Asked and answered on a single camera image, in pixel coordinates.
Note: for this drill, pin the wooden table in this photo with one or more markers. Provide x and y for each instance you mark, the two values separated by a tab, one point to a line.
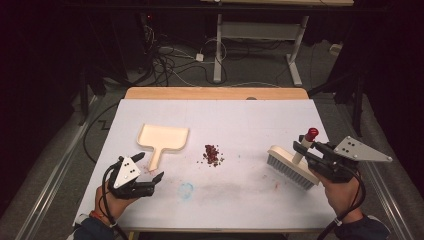
216	93

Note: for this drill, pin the cream plastic dustpan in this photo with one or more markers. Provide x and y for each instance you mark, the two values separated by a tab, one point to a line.
163	138

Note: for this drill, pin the white power adapter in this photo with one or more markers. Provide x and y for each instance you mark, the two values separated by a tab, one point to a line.
199	57

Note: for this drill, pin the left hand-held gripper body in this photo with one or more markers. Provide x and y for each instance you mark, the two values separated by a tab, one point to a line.
128	180

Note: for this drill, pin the white table mat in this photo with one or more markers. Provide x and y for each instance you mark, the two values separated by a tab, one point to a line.
233	126

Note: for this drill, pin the black metal stand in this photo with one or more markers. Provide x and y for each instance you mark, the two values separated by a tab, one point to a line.
85	93
356	96

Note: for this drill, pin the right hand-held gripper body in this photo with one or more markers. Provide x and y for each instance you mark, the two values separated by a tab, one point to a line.
336	160

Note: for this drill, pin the person's left hand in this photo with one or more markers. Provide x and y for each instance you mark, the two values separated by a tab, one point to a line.
115	205

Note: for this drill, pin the orange wrist band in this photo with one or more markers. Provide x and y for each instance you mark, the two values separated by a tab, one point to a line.
96	215

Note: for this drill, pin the pile of red crumbs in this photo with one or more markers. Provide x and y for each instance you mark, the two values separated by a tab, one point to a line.
212	155

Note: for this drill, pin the white metal desk frame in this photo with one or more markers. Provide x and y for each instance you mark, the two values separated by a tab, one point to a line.
218	50

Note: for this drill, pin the person's right hand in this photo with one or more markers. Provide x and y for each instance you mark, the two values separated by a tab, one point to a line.
340	193

